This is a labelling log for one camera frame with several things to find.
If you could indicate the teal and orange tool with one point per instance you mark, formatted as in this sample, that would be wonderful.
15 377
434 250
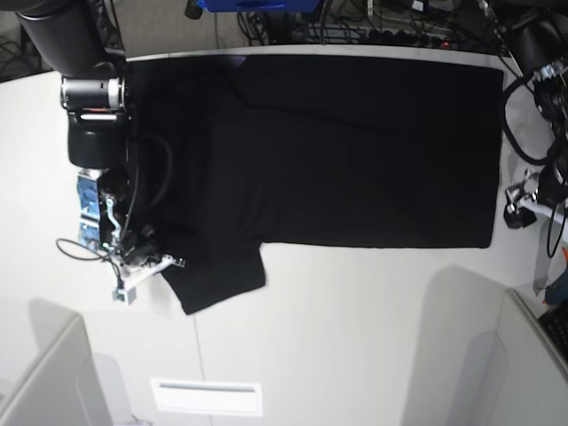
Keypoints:
556 293

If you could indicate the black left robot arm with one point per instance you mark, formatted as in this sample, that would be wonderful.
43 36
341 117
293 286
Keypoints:
530 33

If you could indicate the grey partition panel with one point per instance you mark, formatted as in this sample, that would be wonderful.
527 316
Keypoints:
61 386
533 389

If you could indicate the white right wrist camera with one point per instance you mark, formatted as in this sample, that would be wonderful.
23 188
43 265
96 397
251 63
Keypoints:
124 295

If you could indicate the black power strip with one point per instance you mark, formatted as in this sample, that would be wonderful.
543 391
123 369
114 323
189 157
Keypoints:
407 39

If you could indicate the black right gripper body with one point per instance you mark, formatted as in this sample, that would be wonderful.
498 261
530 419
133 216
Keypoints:
138 247

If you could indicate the black graphic T-shirt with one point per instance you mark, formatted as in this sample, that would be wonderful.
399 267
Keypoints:
320 150

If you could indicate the right grey partition panel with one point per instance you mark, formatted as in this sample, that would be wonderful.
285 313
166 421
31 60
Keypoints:
533 389

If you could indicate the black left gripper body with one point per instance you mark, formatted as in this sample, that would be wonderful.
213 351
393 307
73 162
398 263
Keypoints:
552 190

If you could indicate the left grey partition panel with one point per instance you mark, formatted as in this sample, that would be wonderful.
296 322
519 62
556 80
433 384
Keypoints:
61 386

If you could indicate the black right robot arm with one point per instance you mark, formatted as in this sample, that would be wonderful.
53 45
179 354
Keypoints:
123 173

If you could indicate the blue box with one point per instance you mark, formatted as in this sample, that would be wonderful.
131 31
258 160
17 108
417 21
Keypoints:
218 6

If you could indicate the black keyboard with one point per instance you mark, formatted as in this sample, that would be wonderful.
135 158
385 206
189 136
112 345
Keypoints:
555 324

